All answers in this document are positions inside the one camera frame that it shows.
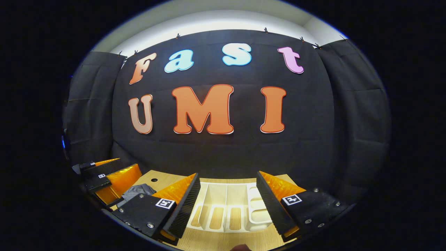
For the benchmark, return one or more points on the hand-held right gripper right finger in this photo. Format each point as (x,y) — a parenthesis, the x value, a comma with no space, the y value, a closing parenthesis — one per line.
(270,205)

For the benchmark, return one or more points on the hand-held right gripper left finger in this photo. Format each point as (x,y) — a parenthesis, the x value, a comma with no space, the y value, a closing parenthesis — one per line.
(184,209)

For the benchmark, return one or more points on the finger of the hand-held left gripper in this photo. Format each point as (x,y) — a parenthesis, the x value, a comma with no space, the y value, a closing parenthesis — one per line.
(104,165)
(118,181)

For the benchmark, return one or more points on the grey schoolbag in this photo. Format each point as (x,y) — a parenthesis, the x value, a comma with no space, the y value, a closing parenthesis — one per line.
(139,191)

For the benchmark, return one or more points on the white bookshelf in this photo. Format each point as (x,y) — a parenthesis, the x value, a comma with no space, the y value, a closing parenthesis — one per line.
(226,198)

